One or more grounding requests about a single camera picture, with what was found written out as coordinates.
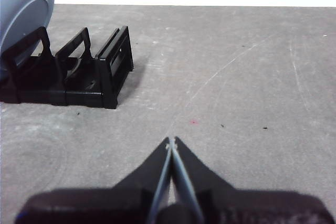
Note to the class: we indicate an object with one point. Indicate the black plastic plate rack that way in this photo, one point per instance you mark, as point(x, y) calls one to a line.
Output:
point(78, 95)

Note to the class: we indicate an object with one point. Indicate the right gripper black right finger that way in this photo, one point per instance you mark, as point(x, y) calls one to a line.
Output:
point(236, 205)

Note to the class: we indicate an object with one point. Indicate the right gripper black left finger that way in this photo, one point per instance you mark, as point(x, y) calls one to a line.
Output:
point(110, 205)

